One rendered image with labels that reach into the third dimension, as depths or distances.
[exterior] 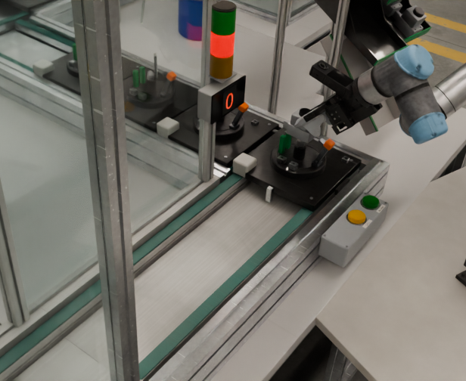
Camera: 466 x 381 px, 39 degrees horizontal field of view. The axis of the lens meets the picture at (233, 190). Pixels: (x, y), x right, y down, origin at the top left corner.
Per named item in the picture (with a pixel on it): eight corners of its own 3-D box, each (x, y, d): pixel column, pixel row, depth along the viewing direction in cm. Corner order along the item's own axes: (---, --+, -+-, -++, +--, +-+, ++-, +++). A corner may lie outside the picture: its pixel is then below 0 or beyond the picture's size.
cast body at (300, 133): (316, 136, 163) (321, 112, 158) (307, 144, 160) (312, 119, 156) (288, 122, 166) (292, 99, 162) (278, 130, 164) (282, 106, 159)
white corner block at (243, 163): (256, 171, 168) (257, 158, 165) (246, 179, 165) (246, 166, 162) (241, 164, 170) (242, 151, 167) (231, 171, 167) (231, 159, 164)
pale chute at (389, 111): (394, 119, 184) (406, 114, 180) (365, 136, 176) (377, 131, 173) (350, 27, 182) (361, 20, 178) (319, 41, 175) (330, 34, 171)
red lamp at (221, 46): (238, 52, 140) (240, 30, 137) (224, 60, 137) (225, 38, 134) (219, 44, 142) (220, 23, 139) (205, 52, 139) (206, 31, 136)
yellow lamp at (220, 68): (237, 72, 143) (238, 52, 140) (222, 82, 140) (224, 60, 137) (219, 65, 145) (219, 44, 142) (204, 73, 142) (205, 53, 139)
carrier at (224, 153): (278, 130, 183) (283, 91, 175) (226, 170, 167) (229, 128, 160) (209, 100, 193) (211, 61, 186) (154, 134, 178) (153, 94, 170)
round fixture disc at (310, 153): (335, 161, 170) (337, 154, 168) (307, 187, 161) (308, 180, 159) (289, 140, 176) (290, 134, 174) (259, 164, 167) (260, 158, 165)
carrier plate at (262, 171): (360, 165, 172) (361, 159, 171) (312, 212, 156) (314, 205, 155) (283, 131, 182) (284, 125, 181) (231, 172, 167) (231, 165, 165)
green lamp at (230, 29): (240, 30, 137) (241, 7, 134) (225, 38, 134) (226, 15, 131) (220, 23, 139) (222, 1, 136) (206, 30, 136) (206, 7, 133)
